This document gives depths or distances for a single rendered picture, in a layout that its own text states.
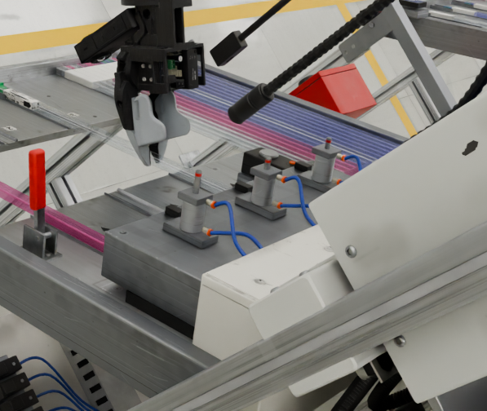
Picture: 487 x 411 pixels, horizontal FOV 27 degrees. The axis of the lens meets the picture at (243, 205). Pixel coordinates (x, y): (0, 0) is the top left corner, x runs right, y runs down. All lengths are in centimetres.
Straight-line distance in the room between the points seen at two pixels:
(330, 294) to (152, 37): 59
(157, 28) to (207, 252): 37
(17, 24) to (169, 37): 147
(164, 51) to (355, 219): 54
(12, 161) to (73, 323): 148
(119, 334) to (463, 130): 40
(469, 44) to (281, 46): 114
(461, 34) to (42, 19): 108
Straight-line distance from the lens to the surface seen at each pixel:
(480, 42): 228
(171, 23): 122
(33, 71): 158
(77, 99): 150
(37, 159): 101
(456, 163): 66
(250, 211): 105
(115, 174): 259
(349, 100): 197
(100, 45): 129
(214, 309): 87
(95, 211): 115
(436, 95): 104
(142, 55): 123
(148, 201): 119
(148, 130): 126
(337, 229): 72
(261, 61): 320
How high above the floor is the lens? 184
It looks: 41 degrees down
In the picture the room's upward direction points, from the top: 56 degrees clockwise
